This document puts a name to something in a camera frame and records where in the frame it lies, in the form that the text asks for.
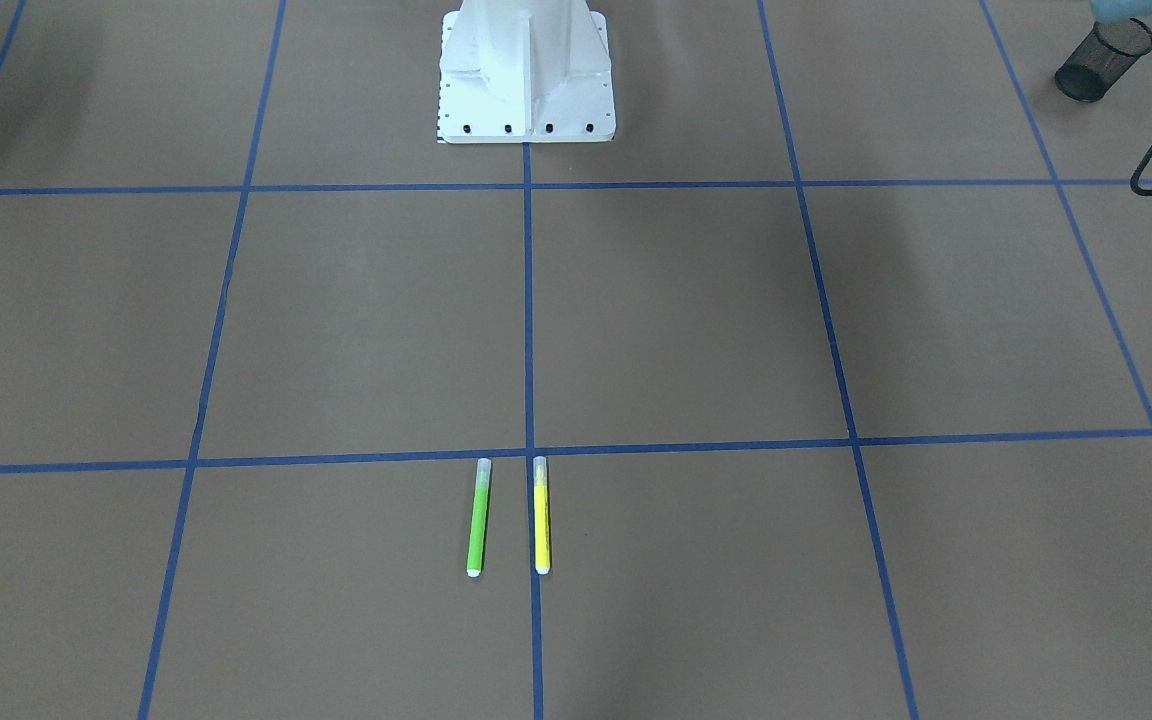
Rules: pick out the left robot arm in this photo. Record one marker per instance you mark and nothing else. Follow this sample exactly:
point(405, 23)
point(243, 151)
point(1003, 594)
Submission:
point(1116, 11)

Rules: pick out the green highlighter pen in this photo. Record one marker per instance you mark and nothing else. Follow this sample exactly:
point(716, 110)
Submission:
point(476, 542)

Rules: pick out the yellow highlighter pen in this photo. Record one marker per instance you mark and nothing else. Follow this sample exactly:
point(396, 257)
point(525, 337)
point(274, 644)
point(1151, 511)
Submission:
point(540, 506)

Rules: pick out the solid black pen cup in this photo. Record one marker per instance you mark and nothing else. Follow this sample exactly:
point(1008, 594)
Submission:
point(1102, 58)

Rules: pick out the white camera pillar base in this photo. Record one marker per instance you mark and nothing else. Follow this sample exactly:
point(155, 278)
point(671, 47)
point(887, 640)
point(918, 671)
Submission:
point(525, 72)

